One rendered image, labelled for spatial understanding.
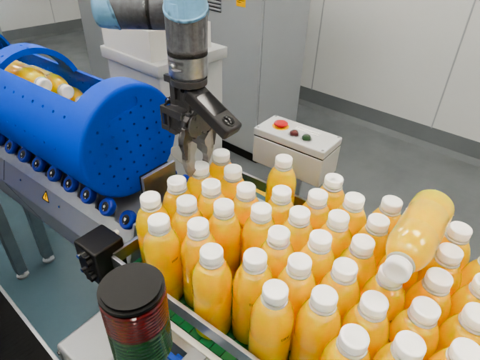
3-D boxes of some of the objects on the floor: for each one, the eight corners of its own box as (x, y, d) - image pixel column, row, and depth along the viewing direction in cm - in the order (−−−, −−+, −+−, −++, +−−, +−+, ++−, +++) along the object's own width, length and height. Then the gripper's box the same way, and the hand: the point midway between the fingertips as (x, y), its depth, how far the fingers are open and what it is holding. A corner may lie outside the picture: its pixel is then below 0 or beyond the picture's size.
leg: (51, 253, 210) (16, 154, 174) (56, 258, 207) (22, 158, 171) (41, 260, 206) (3, 159, 170) (46, 265, 203) (9, 164, 167)
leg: (26, 269, 201) (-17, 167, 165) (31, 274, 198) (-11, 172, 162) (14, 276, 197) (-32, 173, 161) (20, 281, 194) (-25, 178, 158)
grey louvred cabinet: (136, 76, 435) (116, -79, 353) (293, 141, 321) (318, -66, 238) (92, 88, 401) (58, -80, 319) (251, 166, 287) (263, -64, 204)
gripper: (190, 63, 80) (193, 151, 92) (147, 78, 73) (158, 172, 85) (222, 73, 76) (221, 164, 88) (181, 89, 68) (186, 187, 81)
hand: (200, 168), depth 84 cm, fingers closed on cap, 4 cm apart
